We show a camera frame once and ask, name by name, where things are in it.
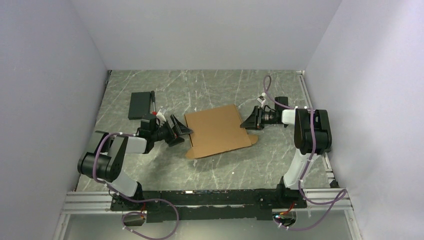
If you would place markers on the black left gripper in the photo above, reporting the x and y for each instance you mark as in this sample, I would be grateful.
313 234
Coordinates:
172 136

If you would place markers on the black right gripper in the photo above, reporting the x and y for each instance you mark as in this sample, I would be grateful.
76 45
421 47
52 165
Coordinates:
251 122

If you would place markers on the brown cardboard box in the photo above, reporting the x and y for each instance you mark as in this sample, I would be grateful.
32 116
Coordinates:
215 131

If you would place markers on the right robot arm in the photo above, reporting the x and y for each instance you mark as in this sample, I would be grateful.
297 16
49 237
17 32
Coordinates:
312 137

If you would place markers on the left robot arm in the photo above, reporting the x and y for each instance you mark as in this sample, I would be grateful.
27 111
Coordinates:
104 155

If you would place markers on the flat black box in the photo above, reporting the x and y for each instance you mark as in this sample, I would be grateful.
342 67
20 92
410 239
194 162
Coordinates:
140 105

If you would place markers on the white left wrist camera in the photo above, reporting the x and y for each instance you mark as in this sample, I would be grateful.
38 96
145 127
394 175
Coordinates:
160 115

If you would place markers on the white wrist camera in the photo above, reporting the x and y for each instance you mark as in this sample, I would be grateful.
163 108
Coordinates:
262 100
160 115

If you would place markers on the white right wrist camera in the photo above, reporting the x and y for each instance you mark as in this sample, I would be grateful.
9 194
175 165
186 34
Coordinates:
262 100

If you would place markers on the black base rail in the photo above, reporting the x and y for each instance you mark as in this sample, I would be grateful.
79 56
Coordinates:
169 205

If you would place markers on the aluminium frame rail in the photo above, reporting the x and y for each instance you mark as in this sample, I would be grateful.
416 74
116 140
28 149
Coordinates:
85 203

